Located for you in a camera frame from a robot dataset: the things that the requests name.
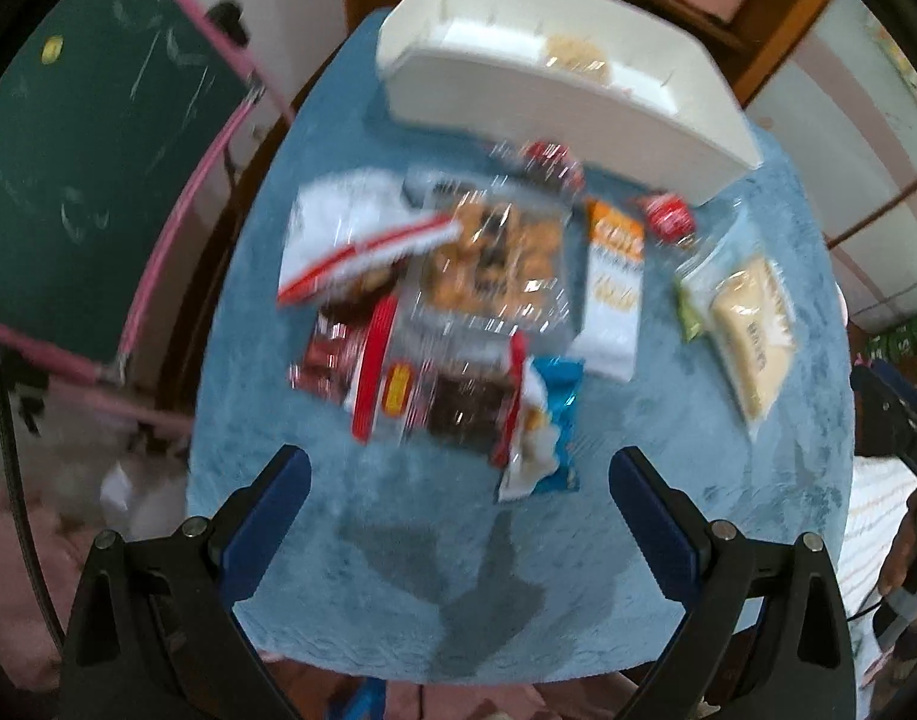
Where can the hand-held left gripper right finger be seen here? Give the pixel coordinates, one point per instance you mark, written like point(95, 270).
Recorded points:
point(653, 525)

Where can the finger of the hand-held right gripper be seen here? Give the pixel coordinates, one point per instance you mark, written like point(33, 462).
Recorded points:
point(889, 401)

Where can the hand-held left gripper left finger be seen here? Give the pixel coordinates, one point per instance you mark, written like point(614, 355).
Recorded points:
point(267, 525)

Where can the blue and white snack packet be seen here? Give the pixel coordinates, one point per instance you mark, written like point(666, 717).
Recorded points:
point(556, 420)

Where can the beige wafer packet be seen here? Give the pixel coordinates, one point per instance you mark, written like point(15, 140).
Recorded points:
point(754, 337)

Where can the dark red snack packet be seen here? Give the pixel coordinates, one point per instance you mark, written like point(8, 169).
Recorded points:
point(327, 360)

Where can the green and clear snack packet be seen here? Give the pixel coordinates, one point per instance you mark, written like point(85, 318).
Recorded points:
point(690, 307)

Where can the clear brownie pack red label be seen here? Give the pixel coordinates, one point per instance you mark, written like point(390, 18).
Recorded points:
point(458, 405)

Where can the orange and white snack packet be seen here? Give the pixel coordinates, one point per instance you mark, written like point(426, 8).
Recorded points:
point(612, 300)

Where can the small red candy packet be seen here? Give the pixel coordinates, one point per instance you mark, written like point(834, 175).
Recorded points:
point(552, 161)
point(668, 217)

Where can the white and red snack bag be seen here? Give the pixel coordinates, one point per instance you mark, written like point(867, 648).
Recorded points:
point(338, 217)

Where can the clear cookie pack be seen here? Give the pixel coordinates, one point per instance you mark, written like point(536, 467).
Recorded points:
point(488, 255)

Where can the white plastic bin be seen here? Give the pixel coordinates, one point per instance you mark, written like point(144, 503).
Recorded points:
point(563, 109)

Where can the round rice cracker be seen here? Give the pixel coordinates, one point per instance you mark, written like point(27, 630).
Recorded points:
point(578, 60)

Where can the person's right hand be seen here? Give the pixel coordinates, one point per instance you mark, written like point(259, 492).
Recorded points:
point(904, 547)

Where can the blue fluffy table cloth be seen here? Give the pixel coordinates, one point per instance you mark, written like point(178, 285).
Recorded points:
point(398, 540)

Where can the white knitted cloth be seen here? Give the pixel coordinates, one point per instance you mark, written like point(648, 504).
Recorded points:
point(874, 540)

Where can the wooden shelf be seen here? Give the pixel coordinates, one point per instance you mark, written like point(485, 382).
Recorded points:
point(788, 15)

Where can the black easel knob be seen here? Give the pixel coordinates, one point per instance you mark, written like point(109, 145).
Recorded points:
point(229, 22)

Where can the yellow round magnet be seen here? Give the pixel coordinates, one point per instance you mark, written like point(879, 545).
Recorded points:
point(53, 50)

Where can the colourful wall sticker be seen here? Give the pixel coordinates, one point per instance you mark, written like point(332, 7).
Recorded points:
point(904, 67)

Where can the green chalkboard with pink frame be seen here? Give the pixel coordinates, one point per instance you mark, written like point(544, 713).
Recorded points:
point(91, 165)

